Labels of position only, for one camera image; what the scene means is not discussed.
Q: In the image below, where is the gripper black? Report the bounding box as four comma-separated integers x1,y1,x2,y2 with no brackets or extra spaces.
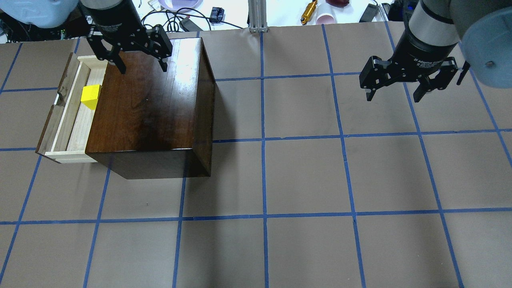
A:
359,30,458,103
86,0,173,74

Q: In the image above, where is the yellow wooden block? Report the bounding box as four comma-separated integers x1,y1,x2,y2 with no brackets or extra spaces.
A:
80,84,101,110

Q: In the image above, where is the wooden drawer with handle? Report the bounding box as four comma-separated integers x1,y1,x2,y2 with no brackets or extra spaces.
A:
36,53,107,164

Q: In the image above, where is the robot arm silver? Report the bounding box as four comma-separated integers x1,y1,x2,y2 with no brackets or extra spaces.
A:
359,0,512,102
0,0,172,74

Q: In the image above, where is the dark wooden drawer cabinet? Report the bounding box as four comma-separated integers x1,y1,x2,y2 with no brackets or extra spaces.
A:
85,38,216,179

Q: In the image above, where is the purple plate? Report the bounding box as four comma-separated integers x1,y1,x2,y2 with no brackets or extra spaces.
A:
158,0,203,12

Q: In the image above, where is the small blue black device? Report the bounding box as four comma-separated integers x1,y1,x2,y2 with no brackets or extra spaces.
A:
209,7,225,24

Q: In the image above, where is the pink paper cup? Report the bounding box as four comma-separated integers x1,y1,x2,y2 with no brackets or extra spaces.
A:
315,2,337,24

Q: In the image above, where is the gold cylindrical tool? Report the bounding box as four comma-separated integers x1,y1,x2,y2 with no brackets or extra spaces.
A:
300,0,318,25

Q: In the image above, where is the black cable bundle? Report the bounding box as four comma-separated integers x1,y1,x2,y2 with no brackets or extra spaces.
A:
138,8,244,34

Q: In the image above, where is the aluminium frame post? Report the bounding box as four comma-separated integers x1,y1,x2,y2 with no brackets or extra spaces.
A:
248,0,268,33

